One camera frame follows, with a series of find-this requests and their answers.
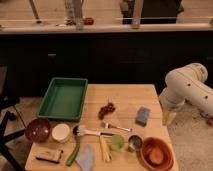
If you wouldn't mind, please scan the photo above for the white dish brush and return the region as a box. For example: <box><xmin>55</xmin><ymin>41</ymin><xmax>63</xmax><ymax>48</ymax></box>
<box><xmin>73</xmin><ymin>125</ymin><xmax>113</xmax><ymax>137</ymax></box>

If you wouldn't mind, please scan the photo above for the blue cloth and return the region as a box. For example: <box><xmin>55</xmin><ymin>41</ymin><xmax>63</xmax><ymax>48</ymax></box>
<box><xmin>75</xmin><ymin>145</ymin><xmax>95</xmax><ymax>171</ymax></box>

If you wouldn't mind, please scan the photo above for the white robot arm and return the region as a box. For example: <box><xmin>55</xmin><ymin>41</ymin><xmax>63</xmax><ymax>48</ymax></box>
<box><xmin>159</xmin><ymin>63</ymin><xmax>213</xmax><ymax>126</ymax></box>

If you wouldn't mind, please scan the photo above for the black chair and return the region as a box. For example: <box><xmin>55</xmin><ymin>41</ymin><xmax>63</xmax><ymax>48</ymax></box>
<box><xmin>0</xmin><ymin>65</ymin><xmax>24</xmax><ymax>171</ymax></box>

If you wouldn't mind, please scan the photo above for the red object on counter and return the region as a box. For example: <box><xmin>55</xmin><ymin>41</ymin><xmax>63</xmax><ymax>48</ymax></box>
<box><xmin>83</xmin><ymin>17</ymin><xmax>94</xmax><ymax>25</ymax></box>

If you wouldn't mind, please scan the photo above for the small metal cup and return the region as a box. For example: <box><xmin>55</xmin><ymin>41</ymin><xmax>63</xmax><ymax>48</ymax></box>
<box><xmin>127</xmin><ymin>135</ymin><xmax>143</xmax><ymax>152</ymax></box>

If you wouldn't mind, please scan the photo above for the dark red bowl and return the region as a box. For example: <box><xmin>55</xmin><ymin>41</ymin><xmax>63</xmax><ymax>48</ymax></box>
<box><xmin>25</xmin><ymin>118</ymin><xmax>51</xmax><ymax>143</ymax></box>

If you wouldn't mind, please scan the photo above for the yellow chopsticks bundle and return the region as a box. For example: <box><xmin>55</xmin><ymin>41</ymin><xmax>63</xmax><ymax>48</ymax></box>
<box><xmin>99</xmin><ymin>136</ymin><xmax>112</xmax><ymax>162</ymax></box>

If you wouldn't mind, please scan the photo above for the silver fork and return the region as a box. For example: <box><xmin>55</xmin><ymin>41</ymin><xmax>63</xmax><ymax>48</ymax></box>
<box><xmin>101</xmin><ymin>122</ymin><xmax>132</xmax><ymax>132</ymax></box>

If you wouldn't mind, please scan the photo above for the green plastic tray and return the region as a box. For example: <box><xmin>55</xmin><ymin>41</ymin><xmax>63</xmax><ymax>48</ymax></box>
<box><xmin>37</xmin><ymin>77</ymin><xmax>88</xmax><ymax>122</ymax></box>

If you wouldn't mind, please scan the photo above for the blue sponge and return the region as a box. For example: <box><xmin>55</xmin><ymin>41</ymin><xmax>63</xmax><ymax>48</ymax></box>
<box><xmin>136</xmin><ymin>107</ymin><xmax>150</xmax><ymax>126</ymax></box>

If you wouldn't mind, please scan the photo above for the green cucumber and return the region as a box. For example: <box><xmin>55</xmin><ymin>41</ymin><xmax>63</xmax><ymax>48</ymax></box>
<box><xmin>65</xmin><ymin>135</ymin><xmax>80</xmax><ymax>166</ymax></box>

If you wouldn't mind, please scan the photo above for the red grape bunch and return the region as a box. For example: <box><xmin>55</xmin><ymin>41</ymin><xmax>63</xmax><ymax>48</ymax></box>
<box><xmin>98</xmin><ymin>102</ymin><xmax>115</xmax><ymax>120</ymax></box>

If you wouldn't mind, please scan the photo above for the orange bowl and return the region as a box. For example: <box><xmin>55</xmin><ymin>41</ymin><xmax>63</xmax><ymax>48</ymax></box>
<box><xmin>140</xmin><ymin>137</ymin><xmax>174</xmax><ymax>171</ymax></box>

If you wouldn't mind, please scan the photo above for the wooden block eraser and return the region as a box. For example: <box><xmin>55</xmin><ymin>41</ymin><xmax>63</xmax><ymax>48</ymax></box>
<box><xmin>35</xmin><ymin>147</ymin><xmax>63</xmax><ymax>163</ymax></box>

